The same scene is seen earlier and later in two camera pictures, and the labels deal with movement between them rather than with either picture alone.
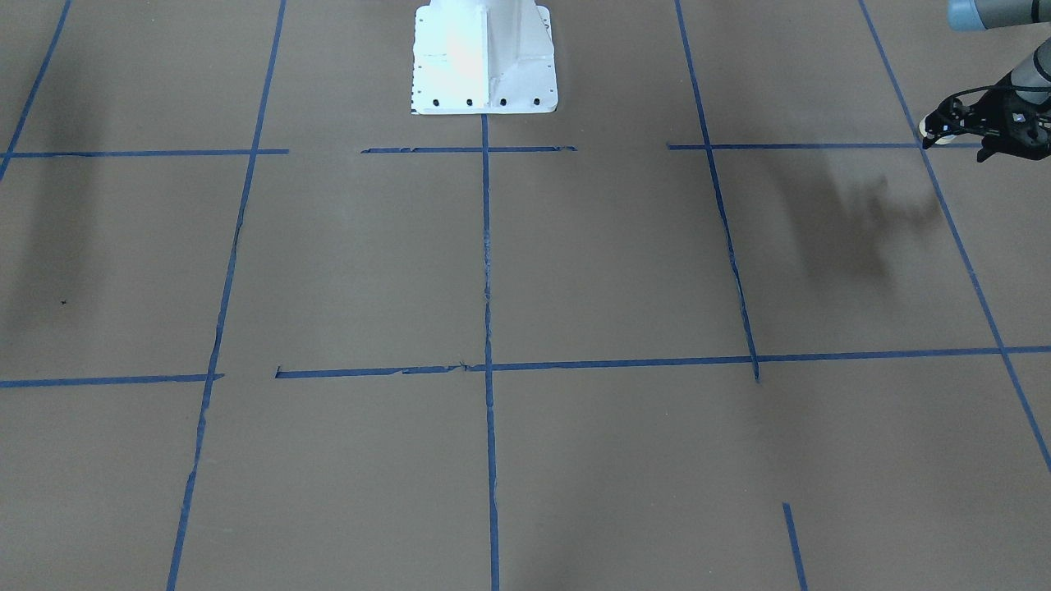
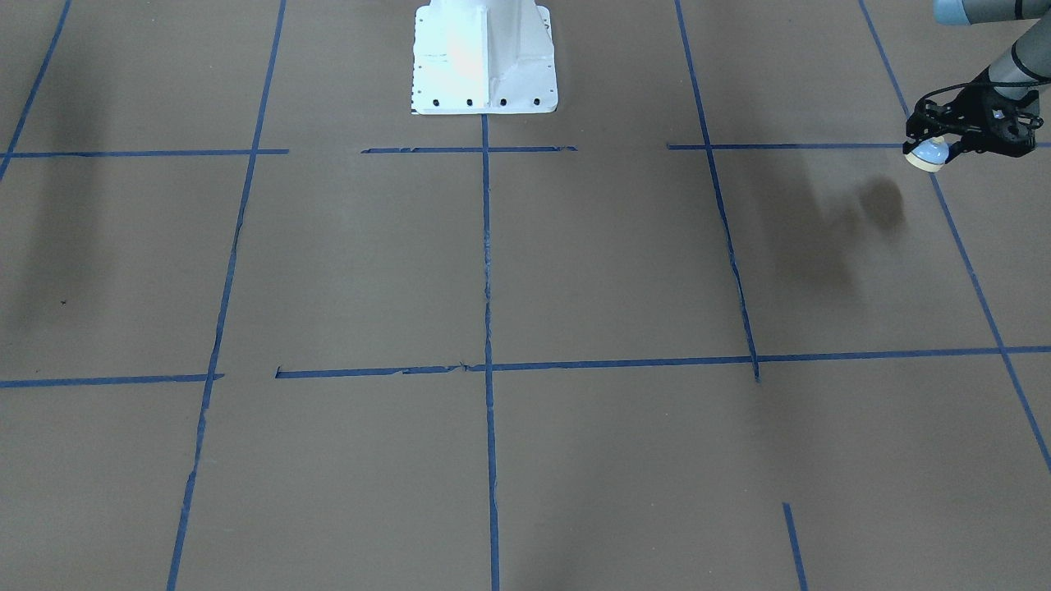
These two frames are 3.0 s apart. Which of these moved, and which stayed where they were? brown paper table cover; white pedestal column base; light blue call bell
Moved: light blue call bell
Stayed: white pedestal column base; brown paper table cover
